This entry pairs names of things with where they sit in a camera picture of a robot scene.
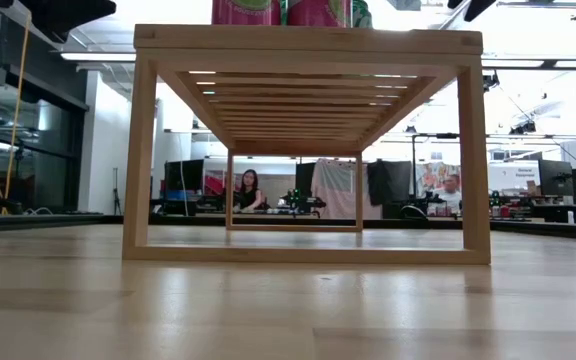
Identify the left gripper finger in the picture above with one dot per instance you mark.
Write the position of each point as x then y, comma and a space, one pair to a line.
93, 11

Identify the silver and red can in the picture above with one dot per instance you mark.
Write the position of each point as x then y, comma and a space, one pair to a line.
245, 12
320, 12

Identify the slatted wooden shelf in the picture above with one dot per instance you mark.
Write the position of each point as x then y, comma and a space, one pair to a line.
308, 42

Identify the white sign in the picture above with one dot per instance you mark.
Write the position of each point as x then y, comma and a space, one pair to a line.
515, 175

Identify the black tripod stand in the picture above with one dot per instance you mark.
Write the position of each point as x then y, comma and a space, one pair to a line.
116, 195

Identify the person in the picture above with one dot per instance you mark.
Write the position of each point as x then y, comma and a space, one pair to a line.
450, 195
249, 192

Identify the dark grey cloth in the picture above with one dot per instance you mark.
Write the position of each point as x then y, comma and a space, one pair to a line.
390, 182

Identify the red poster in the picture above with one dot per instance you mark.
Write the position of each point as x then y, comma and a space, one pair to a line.
214, 182

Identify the black office chair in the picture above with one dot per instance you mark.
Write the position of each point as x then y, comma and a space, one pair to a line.
413, 212

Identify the black office desk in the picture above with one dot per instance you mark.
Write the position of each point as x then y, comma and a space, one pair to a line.
553, 212

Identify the pink cloth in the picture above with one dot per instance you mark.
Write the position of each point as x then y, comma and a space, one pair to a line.
335, 190

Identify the black device with green light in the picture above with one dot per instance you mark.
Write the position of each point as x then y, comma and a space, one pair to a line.
302, 201

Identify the black metal table frame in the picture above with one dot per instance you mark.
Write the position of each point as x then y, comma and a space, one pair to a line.
43, 220

